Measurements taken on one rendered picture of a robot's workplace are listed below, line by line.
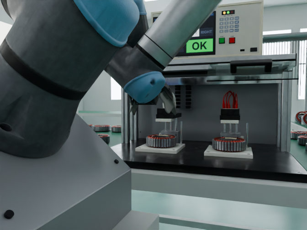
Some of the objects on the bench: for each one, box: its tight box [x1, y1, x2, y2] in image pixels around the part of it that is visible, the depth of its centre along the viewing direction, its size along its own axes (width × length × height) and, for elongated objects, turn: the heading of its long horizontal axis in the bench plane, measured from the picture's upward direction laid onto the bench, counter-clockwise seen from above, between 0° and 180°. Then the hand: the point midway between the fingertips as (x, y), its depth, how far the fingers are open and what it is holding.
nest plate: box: [135, 143, 185, 154], centre depth 99 cm, size 15×15×1 cm
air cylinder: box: [161, 130, 180, 144], centre depth 113 cm, size 5×8×6 cm
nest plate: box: [204, 145, 253, 159], centre depth 92 cm, size 15×15×1 cm
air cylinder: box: [220, 132, 241, 138], centre depth 105 cm, size 5×8×6 cm
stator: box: [212, 137, 246, 152], centre depth 91 cm, size 11×11×4 cm
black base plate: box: [111, 138, 307, 183], centre depth 97 cm, size 47×64×2 cm
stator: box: [146, 134, 176, 148], centre depth 99 cm, size 11×11×4 cm
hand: (154, 112), depth 83 cm, fingers open, 13 cm apart
